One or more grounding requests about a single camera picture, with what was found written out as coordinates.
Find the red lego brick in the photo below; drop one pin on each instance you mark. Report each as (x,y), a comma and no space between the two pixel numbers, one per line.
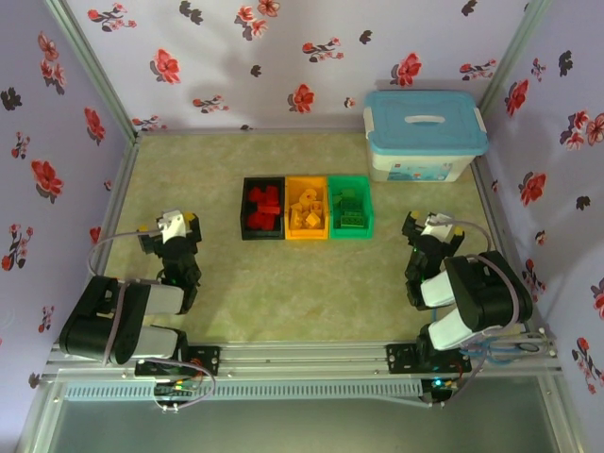
(271,222)
(272,192)
(256,194)
(269,206)
(255,220)

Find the small yellow lego brick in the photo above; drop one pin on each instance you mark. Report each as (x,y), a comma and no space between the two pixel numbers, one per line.
(317,206)

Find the yellow lego piece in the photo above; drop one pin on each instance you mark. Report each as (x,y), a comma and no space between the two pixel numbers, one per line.
(309,194)
(296,210)

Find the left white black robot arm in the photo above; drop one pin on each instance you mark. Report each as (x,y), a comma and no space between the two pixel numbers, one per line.
(160,299)

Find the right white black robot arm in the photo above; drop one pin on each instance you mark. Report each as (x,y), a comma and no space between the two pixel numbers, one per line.
(436,290)

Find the black plastic bin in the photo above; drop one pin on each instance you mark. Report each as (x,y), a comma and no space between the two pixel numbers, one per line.
(245,233)

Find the green plastic bin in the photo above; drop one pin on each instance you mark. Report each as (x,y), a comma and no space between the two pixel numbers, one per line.
(351,232)

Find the white storage box blue lid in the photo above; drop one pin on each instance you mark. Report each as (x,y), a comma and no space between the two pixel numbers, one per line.
(424,122)

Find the yellow plastic bin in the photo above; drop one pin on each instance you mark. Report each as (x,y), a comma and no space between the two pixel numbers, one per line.
(307,233)

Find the blue tube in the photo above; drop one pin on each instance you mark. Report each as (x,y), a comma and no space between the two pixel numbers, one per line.
(491,357)

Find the aluminium table side rail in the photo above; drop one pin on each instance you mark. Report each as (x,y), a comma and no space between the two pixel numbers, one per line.
(113,207)
(500,226)

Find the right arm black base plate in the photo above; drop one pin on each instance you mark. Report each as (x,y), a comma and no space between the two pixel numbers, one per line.
(401,358)

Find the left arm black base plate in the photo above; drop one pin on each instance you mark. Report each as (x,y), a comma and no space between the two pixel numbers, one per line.
(207,361)

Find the aluminium table back rail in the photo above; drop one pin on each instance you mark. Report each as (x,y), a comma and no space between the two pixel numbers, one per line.
(245,132)

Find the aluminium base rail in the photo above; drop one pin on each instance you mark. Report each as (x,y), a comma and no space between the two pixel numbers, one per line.
(302,358)

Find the aluminium frame post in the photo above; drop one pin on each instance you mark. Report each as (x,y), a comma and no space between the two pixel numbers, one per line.
(514,52)
(89,71)

